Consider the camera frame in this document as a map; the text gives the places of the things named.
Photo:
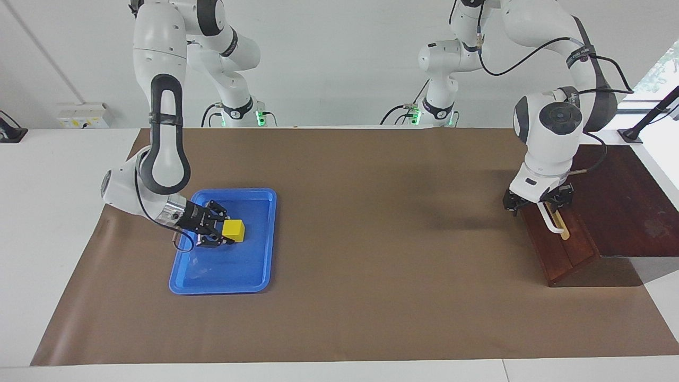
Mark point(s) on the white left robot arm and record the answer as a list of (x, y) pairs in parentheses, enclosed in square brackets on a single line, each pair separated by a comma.
[(551, 132)]

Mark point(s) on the black clamp stand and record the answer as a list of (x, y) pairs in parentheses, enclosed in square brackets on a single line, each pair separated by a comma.
[(652, 114)]

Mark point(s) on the yellow cube block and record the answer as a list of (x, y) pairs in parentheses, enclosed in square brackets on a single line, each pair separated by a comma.
[(234, 231)]

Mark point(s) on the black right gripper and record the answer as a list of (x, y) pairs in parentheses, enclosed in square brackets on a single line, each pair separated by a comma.
[(199, 220)]

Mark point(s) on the black desk mount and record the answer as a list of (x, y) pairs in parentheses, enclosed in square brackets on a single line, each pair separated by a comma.
[(10, 132)]

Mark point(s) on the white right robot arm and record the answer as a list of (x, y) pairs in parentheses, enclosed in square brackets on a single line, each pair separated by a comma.
[(159, 53)]

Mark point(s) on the white wall socket box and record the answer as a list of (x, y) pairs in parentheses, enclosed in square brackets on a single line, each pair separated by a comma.
[(82, 116)]

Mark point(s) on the brown table mat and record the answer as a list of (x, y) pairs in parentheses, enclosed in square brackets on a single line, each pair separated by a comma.
[(371, 265)]

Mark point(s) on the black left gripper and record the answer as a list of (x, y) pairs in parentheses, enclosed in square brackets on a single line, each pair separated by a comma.
[(536, 202)]

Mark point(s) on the dark wooden cabinet box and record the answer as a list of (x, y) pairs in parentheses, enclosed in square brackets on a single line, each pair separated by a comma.
[(626, 201)]

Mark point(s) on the bright window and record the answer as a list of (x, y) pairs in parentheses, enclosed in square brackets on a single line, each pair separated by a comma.
[(658, 74)]

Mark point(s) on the blue plastic tray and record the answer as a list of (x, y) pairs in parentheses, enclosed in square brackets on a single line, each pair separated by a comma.
[(233, 270)]

